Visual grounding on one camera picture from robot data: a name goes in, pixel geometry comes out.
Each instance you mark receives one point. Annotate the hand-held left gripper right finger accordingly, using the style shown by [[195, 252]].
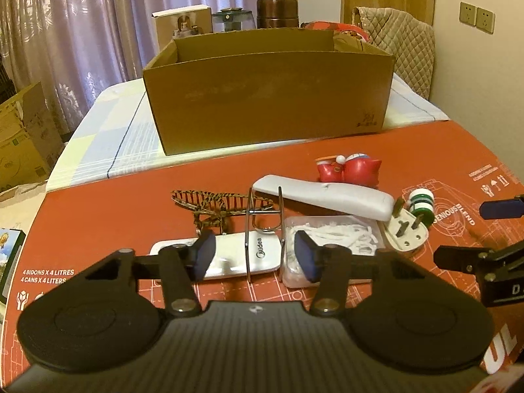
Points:
[[305, 258]]

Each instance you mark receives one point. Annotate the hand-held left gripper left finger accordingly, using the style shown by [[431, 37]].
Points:
[[204, 254]]

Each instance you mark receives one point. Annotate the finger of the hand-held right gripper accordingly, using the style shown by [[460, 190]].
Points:
[[458, 258], [501, 209]]

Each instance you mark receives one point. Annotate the small white remote control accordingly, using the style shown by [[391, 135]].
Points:
[[245, 258]]

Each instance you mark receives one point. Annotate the white plug adapter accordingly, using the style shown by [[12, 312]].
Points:
[[405, 241]]

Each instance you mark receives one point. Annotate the green and white spool toy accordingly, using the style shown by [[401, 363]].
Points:
[[421, 204]]

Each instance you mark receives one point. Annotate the long white remote control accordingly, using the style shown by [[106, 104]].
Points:
[[327, 196]]

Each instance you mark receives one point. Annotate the brown cardboard box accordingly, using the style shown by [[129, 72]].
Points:
[[266, 102]]

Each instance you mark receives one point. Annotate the tiger striped hair clip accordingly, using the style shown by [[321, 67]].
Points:
[[204, 204]]

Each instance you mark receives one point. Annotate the clear plastic box of floss picks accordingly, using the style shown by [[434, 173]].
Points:
[[348, 233]]

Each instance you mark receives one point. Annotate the red printed cardboard sheet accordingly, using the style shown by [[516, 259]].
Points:
[[123, 221]]

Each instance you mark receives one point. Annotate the red toy figure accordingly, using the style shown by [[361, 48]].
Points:
[[364, 172]]

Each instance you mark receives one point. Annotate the pale checkered tablecloth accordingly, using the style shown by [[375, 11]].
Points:
[[102, 147]]

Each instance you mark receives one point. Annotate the beige quilted chair cover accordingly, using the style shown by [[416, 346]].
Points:
[[401, 49]]

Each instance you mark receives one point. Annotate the colourful printed box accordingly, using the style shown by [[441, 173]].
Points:
[[10, 262]]

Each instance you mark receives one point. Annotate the green print cardboard carton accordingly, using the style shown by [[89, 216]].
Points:
[[20, 159]]

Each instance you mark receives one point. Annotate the open cardboard carton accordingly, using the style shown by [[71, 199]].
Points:
[[39, 110]]

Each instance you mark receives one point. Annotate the red snack packet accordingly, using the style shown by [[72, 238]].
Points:
[[327, 26]]

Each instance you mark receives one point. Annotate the white product box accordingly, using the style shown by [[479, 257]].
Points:
[[180, 18]]

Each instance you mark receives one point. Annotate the glass jar with green lid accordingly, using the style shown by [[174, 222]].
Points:
[[233, 18]]

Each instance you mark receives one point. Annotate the brown thermos flask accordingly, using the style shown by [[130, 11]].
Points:
[[278, 12]]

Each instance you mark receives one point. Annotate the lilac sheer curtain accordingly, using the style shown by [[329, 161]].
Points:
[[102, 28]]

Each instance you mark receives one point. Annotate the wall power outlet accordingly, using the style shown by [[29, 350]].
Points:
[[485, 20], [468, 13]]

